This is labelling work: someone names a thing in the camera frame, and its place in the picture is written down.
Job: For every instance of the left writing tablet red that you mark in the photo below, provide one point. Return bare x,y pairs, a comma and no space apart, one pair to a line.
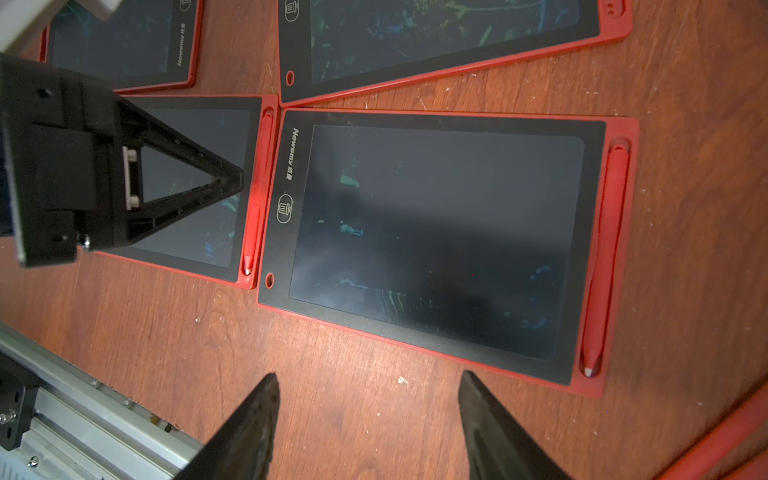
143,46

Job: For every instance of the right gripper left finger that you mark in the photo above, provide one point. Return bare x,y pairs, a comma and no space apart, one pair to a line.
243,447

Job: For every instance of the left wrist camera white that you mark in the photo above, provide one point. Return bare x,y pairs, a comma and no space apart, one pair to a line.
23,20

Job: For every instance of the red stylus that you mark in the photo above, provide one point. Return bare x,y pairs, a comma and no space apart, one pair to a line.
754,469
722,439
262,147
608,231

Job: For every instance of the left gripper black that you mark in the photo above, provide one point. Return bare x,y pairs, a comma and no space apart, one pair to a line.
62,134

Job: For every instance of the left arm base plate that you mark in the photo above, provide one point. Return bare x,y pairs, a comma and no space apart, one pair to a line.
19,388

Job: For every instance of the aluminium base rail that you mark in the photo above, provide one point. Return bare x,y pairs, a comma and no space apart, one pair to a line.
84,429

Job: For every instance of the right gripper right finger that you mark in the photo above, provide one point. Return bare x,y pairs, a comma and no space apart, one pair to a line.
497,445

